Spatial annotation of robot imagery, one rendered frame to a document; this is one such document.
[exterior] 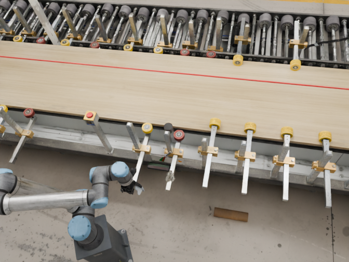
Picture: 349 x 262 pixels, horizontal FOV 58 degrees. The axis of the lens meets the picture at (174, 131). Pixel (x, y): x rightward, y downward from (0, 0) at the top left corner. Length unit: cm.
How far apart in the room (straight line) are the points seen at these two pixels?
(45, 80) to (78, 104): 44
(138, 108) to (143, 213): 107
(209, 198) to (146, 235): 67
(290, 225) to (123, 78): 193
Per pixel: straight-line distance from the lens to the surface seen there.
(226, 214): 293
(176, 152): 227
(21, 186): 205
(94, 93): 268
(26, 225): 343
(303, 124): 244
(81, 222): 224
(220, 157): 252
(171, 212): 303
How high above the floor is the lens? 288
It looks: 59 degrees down
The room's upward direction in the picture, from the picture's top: 10 degrees counter-clockwise
